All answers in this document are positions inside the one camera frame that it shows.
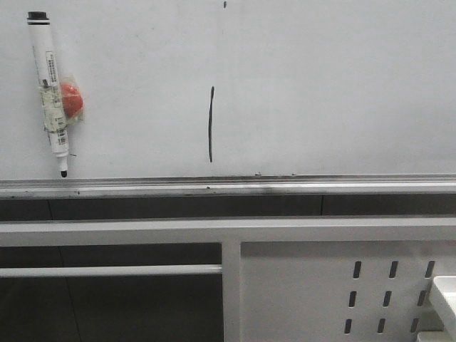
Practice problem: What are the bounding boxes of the white whiteboard marker with tape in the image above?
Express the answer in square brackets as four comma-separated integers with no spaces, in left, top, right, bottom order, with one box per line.
[27,11,69,178]

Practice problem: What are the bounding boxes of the white whiteboard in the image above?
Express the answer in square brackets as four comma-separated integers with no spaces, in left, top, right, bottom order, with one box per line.
[1,1,455,199]

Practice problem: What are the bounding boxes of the red round magnet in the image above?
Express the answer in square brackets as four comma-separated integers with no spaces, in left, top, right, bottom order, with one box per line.
[60,75,85,125]

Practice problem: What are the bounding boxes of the white upper storage tray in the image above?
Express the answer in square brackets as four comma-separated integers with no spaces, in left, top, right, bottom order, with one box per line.
[429,276,455,340]

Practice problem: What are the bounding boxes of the white storage tray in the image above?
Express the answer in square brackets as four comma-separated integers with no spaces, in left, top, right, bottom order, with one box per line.
[429,276,455,340]
[416,331,455,342]

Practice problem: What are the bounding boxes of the white lower storage tray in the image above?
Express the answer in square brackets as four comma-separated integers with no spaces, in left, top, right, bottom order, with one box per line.
[416,331,455,342]

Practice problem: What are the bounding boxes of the white metal stand frame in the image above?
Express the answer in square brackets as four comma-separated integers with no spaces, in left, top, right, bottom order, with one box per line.
[1,217,455,341]

